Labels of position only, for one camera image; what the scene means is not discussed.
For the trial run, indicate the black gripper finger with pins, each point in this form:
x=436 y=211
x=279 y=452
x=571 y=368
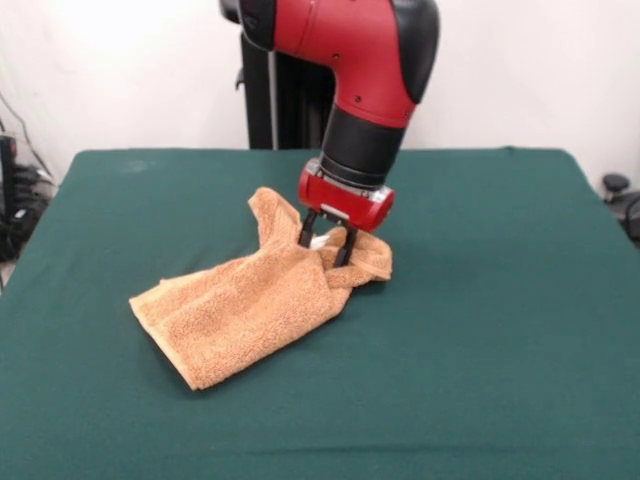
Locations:
x=307 y=230
x=345 y=250

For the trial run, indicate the black office chair base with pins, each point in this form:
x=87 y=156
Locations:
x=625 y=205

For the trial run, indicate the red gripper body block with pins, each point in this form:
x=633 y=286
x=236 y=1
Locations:
x=345 y=202

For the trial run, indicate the black electronics box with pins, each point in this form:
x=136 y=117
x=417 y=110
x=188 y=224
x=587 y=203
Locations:
x=7 y=175

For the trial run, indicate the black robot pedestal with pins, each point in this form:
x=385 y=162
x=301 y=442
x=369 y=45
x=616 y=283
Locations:
x=290 y=110

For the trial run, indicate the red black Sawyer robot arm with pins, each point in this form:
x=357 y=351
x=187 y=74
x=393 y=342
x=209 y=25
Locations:
x=360 y=75

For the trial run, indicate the tan terry towel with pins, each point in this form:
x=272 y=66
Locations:
x=240 y=315

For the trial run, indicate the dark green table cloth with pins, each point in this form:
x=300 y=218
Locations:
x=450 y=350

